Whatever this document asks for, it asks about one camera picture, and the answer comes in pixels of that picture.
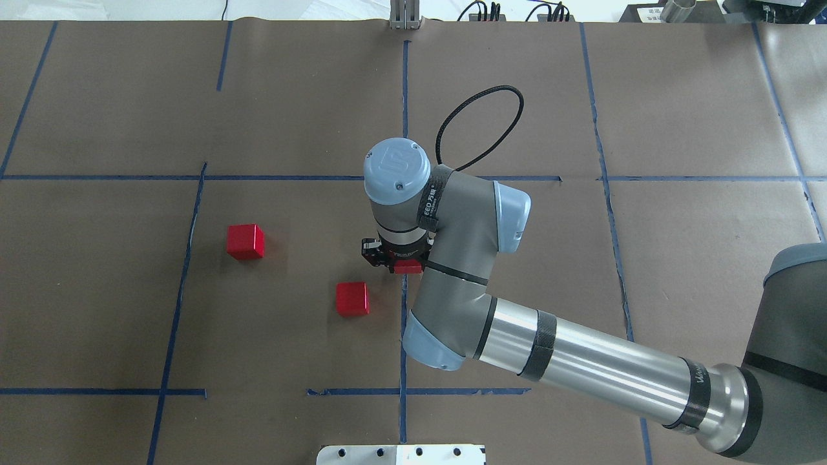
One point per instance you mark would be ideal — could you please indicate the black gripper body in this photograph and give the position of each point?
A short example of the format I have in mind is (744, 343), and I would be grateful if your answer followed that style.
(373, 252)

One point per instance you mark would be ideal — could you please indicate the red cube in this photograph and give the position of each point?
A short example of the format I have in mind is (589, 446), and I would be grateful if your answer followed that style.
(411, 266)
(245, 242)
(352, 299)

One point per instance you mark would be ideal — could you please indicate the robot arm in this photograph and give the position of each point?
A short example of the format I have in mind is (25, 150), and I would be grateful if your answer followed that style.
(769, 410)

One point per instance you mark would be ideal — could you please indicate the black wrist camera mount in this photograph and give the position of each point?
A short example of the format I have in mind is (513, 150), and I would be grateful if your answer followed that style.
(372, 250)

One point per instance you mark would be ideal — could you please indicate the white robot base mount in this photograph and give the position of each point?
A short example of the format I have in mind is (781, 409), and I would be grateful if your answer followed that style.
(403, 454)

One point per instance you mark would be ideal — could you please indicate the aluminium frame post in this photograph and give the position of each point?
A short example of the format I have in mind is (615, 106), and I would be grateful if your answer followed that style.
(405, 15)

